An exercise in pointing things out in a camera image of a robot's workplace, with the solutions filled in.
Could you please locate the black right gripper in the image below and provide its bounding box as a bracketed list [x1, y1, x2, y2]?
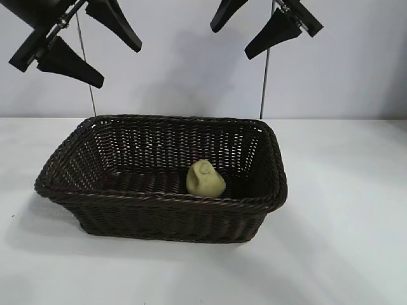
[209, 0, 324, 60]

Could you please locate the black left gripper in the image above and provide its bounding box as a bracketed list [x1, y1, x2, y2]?
[0, 0, 143, 88]

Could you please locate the pale yellow egg yolk pastry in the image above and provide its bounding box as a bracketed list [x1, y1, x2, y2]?
[186, 159, 226, 197]

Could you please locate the dark brown woven wicker basket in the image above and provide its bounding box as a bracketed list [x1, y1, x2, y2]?
[34, 114, 290, 244]

